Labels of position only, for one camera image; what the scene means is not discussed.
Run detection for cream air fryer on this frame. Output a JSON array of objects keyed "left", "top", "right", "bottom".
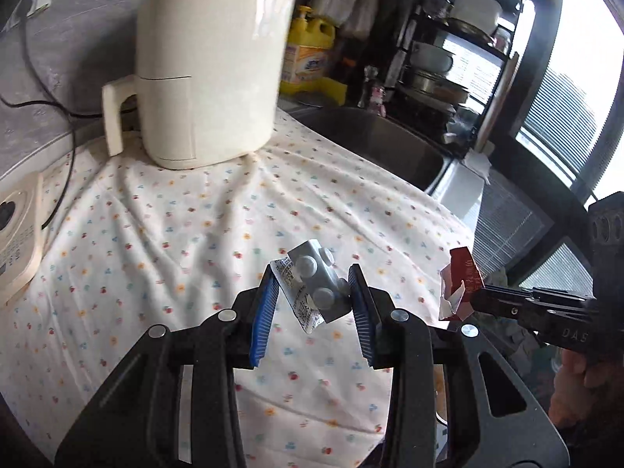
[{"left": 101, "top": 0, "right": 297, "bottom": 171}]

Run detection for white rag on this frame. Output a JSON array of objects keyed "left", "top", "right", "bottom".
[{"left": 462, "top": 150, "right": 494, "bottom": 184}]

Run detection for small pink bottle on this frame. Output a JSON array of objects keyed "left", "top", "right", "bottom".
[{"left": 363, "top": 65, "right": 389, "bottom": 119}]

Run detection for grey window blind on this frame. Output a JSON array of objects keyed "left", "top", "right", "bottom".
[{"left": 474, "top": 179, "right": 548, "bottom": 294}]

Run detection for person's right hand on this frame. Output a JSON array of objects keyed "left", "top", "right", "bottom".
[{"left": 550, "top": 346, "right": 624, "bottom": 431}]

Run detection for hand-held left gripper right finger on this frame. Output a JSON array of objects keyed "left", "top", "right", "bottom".
[{"left": 347, "top": 263, "right": 571, "bottom": 468}]

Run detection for black dish rack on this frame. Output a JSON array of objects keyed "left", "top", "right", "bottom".
[{"left": 389, "top": 0, "right": 526, "bottom": 158}]

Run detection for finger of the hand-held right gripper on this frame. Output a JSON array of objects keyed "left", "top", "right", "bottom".
[
  {"left": 470, "top": 297, "right": 539, "bottom": 323},
  {"left": 480, "top": 285, "right": 593, "bottom": 302}
]

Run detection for round metal pan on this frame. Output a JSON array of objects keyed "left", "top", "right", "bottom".
[{"left": 408, "top": 70, "right": 470, "bottom": 104}]

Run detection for grey pill blister pack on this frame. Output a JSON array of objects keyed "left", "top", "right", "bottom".
[{"left": 287, "top": 240, "right": 353, "bottom": 325}]

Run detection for cream flat appliance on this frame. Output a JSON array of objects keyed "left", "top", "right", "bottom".
[{"left": 0, "top": 172, "right": 46, "bottom": 306}]

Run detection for steel kitchen sink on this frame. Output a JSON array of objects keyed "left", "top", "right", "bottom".
[{"left": 287, "top": 104, "right": 458, "bottom": 197}]

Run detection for black power cable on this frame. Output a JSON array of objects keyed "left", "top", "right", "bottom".
[
  {"left": 18, "top": 7, "right": 79, "bottom": 231},
  {"left": 0, "top": 96, "right": 106, "bottom": 121}
]

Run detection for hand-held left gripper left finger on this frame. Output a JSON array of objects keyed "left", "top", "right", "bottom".
[{"left": 53, "top": 263, "right": 281, "bottom": 468}]

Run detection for red and white wrapper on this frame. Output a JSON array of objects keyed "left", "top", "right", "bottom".
[{"left": 437, "top": 247, "right": 486, "bottom": 323}]

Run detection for yellow detergent pump bottle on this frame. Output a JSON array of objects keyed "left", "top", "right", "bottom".
[{"left": 280, "top": 5, "right": 349, "bottom": 107}]

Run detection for floral printed cloth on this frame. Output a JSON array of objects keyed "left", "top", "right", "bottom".
[{"left": 0, "top": 106, "right": 477, "bottom": 467}]

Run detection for white ceramic bowl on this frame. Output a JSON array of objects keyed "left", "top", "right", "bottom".
[{"left": 411, "top": 40, "right": 455, "bottom": 72}]

